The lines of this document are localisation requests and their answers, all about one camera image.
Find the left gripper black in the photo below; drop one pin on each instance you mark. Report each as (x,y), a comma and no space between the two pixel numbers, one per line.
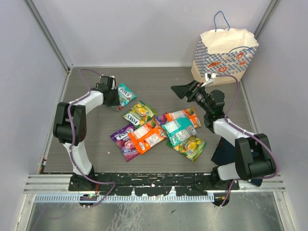
(116,101)

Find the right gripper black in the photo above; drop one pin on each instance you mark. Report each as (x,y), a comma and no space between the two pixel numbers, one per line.
(181,90)

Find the teal Fox's candy bag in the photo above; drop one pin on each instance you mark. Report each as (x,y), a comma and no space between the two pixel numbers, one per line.
(179,130)
(125,96)

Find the small purple snack packet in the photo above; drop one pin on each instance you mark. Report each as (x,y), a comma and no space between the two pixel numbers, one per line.
(161,119)

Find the purple Fox's berries candy bag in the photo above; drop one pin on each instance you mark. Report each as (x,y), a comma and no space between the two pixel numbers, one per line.
(123,141)

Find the orange snack packet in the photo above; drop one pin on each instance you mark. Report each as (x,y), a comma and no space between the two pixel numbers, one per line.
(147,136)

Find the yellow green Fox's candy bag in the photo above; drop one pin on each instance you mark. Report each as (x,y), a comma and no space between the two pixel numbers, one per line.
(190,148)

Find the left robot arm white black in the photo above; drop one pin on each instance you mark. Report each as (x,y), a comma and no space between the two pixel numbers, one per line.
(70,125)

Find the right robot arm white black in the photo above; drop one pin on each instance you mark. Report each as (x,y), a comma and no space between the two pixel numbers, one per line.
(252,152)

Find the orange candy bag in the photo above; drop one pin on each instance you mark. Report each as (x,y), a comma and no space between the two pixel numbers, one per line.
(190,113)

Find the dark blue cloth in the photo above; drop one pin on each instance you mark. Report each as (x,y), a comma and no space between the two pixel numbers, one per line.
(224,158)

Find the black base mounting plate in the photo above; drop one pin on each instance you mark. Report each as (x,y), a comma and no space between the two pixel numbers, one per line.
(155,184)

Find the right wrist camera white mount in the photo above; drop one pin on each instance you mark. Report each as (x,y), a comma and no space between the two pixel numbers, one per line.
(209,79)

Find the slotted cable duct rail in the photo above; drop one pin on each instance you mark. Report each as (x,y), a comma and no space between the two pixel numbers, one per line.
(81,198)

